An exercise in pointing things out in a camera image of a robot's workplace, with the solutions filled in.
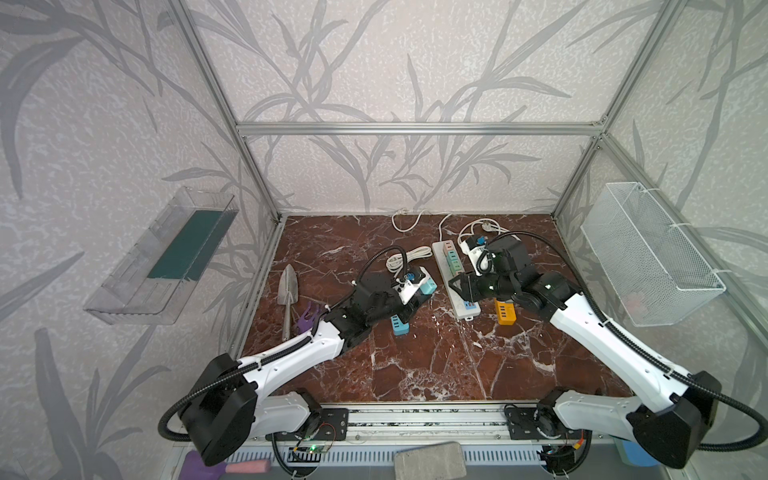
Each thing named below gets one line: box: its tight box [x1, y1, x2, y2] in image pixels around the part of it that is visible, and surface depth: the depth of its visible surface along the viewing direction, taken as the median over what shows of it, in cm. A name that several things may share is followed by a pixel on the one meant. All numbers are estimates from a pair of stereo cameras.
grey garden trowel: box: [277, 264, 299, 343], surface depth 98 cm
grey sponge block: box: [394, 441, 467, 480], surface depth 68 cm
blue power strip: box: [390, 314, 409, 336], surface depth 90 cm
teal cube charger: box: [420, 277, 438, 295], surface depth 75 cm
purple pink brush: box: [179, 450, 272, 480], surface depth 68 cm
